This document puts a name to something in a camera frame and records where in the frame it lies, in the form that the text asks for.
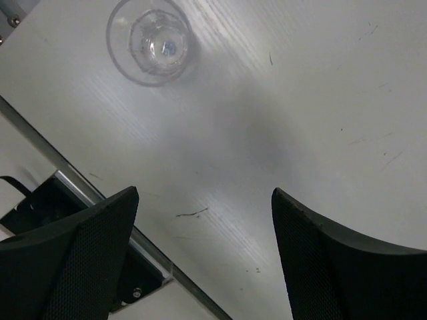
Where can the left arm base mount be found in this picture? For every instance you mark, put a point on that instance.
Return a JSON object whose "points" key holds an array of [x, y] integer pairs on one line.
{"points": [[56, 199]]}

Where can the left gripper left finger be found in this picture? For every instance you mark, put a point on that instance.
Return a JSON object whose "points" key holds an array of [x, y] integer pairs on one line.
{"points": [[68, 269]]}

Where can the aluminium rail left edge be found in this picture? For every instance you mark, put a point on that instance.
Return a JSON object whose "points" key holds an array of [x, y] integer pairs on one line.
{"points": [[12, 15]]}

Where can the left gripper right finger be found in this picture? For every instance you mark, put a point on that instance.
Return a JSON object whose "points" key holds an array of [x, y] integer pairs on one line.
{"points": [[334, 272]]}

